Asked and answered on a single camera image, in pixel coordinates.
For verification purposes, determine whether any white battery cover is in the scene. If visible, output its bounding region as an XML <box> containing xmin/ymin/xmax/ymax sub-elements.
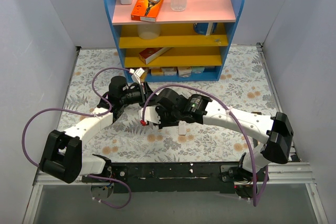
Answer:
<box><xmin>178</xmin><ymin>122</ymin><xmax>186</xmax><ymax>136</ymax></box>

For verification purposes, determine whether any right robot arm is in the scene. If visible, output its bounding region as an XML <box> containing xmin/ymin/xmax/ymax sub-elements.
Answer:
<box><xmin>155</xmin><ymin>88</ymin><xmax>293</xmax><ymax>181</ymax></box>

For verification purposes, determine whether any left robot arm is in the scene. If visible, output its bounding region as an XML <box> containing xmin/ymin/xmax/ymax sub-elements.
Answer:
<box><xmin>39</xmin><ymin>77</ymin><xmax>156</xmax><ymax>184</ymax></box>

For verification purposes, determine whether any red white long box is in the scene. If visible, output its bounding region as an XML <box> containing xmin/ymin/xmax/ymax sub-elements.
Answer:
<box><xmin>139</xmin><ymin>47</ymin><xmax>171</xmax><ymax>65</ymax></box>

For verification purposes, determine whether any floral table mat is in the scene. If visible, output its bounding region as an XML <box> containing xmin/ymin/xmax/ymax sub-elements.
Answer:
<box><xmin>65</xmin><ymin>46</ymin><xmax>278</xmax><ymax>162</ymax></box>

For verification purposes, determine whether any light blue small box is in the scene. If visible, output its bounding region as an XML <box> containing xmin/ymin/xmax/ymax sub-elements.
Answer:
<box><xmin>192</xmin><ymin>66</ymin><xmax>205</xmax><ymax>74</ymax></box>

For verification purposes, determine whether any white plastic cup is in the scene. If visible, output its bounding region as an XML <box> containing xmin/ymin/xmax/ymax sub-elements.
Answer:
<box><xmin>137</xmin><ymin>24</ymin><xmax>161</xmax><ymax>40</ymax></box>

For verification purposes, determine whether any blue shelf unit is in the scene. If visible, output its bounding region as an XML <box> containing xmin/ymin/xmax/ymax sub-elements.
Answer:
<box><xmin>103</xmin><ymin>0</ymin><xmax>245</xmax><ymax>81</ymax></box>

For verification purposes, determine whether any orange razor box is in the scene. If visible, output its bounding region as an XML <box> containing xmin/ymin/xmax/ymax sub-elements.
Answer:
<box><xmin>131</xmin><ymin>0</ymin><xmax>164</xmax><ymax>22</ymax></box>

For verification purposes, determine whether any blue white can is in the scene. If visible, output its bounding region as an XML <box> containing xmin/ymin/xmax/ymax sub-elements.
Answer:
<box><xmin>193</xmin><ymin>23</ymin><xmax>217</xmax><ymax>36</ymax></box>

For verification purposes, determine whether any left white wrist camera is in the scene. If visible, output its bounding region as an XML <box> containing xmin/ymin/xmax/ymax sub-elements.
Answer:
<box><xmin>129</xmin><ymin>68</ymin><xmax>147</xmax><ymax>84</ymax></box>

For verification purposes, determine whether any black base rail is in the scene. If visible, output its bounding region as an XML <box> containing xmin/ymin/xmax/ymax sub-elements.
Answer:
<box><xmin>81</xmin><ymin>153</ymin><xmax>268</xmax><ymax>193</ymax></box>

